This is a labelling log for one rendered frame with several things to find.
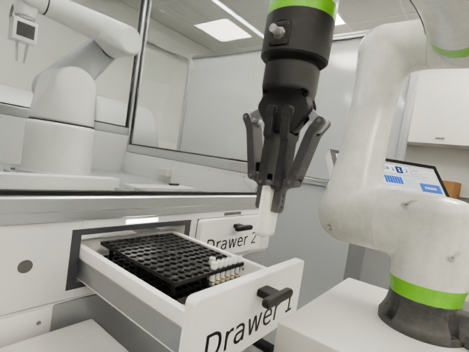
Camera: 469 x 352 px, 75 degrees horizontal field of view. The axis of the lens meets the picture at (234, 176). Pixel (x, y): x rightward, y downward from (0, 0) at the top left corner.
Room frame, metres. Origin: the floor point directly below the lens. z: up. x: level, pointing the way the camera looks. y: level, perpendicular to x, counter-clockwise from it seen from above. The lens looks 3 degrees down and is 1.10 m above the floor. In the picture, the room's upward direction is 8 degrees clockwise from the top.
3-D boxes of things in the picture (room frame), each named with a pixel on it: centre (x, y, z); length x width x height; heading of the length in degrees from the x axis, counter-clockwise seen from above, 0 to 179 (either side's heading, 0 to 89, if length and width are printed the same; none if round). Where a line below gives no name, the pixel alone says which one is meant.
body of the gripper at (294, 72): (0.43, -0.06, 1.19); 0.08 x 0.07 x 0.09; 52
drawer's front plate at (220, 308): (0.47, -0.06, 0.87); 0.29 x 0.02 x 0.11; 142
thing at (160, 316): (0.60, 0.10, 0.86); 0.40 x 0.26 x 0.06; 52
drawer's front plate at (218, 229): (0.90, -0.02, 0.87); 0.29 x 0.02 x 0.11; 142
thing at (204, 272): (0.53, 0.02, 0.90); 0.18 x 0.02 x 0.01; 142
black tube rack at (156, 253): (0.59, 0.10, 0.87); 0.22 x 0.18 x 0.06; 52
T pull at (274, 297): (0.45, -0.08, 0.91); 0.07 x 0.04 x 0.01; 142
